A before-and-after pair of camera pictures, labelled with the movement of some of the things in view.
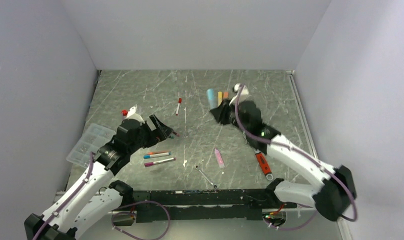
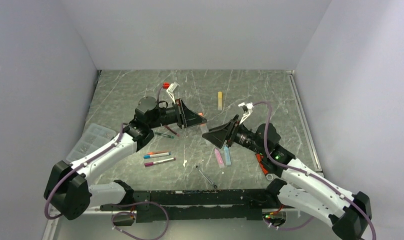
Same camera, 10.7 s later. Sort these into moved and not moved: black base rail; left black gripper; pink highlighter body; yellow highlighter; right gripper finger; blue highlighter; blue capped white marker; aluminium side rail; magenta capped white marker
Moved: right gripper finger; left black gripper; blue highlighter
Not moved: aluminium side rail; magenta capped white marker; pink highlighter body; black base rail; blue capped white marker; yellow highlighter
